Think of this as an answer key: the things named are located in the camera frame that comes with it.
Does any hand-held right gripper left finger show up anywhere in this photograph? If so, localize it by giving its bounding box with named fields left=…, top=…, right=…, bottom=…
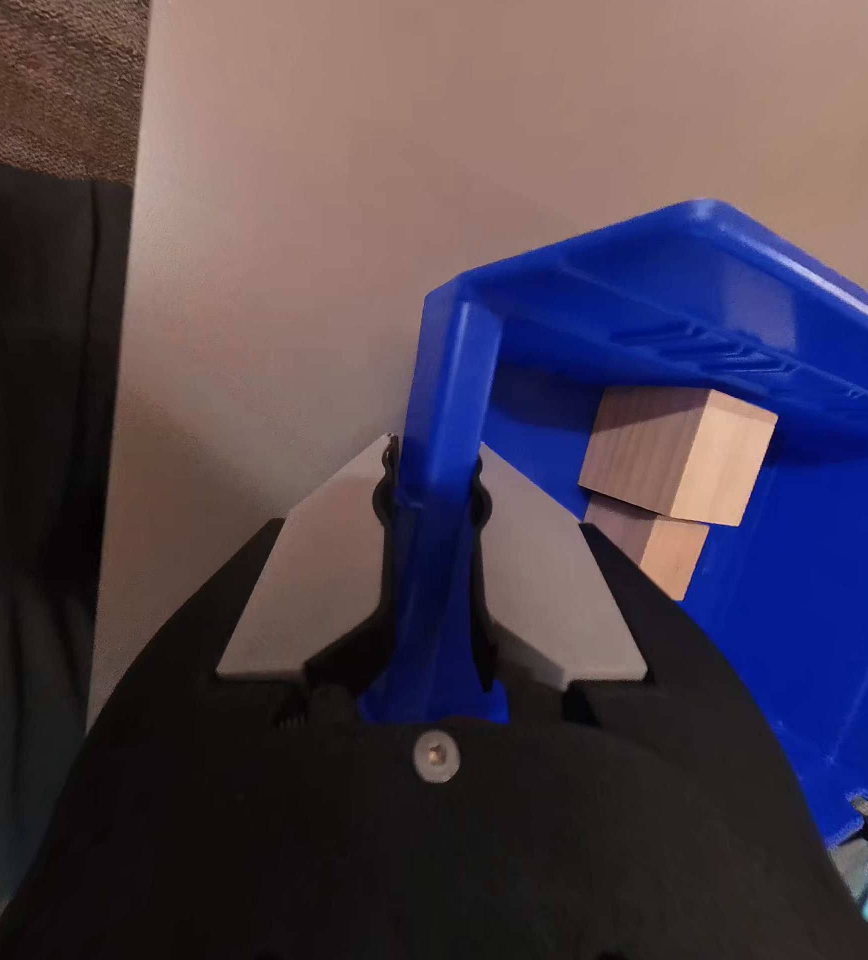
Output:
left=215, top=432, right=401, bottom=697

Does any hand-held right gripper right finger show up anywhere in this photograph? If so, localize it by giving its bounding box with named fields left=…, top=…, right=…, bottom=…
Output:
left=470, top=442, right=650, bottom=695

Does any medium wooden cube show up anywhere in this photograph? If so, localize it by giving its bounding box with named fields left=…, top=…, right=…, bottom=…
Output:
left=587, top=498, right=711, bottom=601

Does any large wooden cube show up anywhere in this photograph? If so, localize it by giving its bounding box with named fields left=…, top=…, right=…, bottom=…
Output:
left=578, top=387, right=779, bottom=526

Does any blue plastic bin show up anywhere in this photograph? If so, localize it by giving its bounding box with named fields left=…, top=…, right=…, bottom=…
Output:
left=359, top=198, right=868, bottom=849

